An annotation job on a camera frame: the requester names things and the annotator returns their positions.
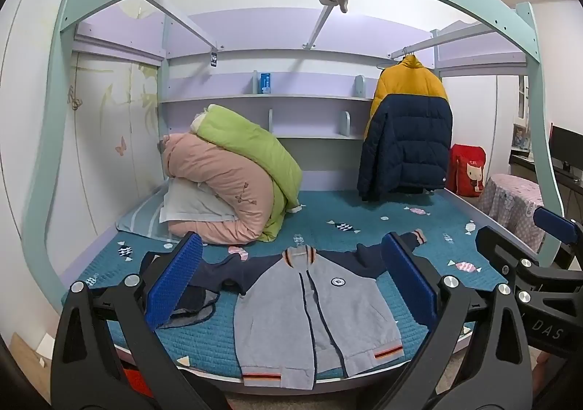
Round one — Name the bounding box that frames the dark desk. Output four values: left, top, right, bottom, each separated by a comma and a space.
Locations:
508, 150, 583, 193

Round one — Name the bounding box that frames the white pillow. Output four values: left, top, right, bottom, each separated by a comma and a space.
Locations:
160, 177, 240, 225

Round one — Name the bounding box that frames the lilac wall shelf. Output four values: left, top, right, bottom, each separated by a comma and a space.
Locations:
157, 70, 380, 140

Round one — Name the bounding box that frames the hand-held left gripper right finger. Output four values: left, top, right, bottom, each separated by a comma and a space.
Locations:
371, 231, 532, 410

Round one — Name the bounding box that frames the grey and navy zip jacket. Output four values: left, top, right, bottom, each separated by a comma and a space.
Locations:
193, 230, 427, 391

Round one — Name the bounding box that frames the pink polka dot covered stool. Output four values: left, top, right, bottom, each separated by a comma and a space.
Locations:
480, 173, 562, 254

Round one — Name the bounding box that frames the brown butterfly wall sticker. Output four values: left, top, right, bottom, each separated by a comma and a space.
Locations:
67, 86, 85, 113

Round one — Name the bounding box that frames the blue striped pillow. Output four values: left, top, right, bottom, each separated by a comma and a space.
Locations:
115, 196, 183, 241

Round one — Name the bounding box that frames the yellow and navy puffer jacket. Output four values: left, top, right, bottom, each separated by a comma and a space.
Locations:
356, 54, 453, 202

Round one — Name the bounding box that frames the dark navy garment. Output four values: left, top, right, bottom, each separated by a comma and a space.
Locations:
139, 250, 222, 330

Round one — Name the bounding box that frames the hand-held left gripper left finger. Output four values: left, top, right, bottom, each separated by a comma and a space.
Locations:
51, 231, 229, 410

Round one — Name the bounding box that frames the green quilt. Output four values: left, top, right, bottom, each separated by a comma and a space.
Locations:
196, 104, 304, 242

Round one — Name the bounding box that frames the red cartoon bag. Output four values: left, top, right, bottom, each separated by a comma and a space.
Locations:
445, 143, 487, 198

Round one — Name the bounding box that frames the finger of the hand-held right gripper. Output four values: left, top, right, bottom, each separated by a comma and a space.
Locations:
534, 207, 583, 256
475, 226, 583, 290

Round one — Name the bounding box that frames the pink quilt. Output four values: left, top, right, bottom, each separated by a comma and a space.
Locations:
159, 133, 301, 245

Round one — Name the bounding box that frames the small picture frame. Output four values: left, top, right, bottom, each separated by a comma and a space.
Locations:
512, 123, 532, 151

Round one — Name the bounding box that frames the teal candy print bed mat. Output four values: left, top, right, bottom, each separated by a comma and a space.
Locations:
61, 188, 509, 382

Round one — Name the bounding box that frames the black monitor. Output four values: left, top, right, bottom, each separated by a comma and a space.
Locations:
548, 124, 583, 175

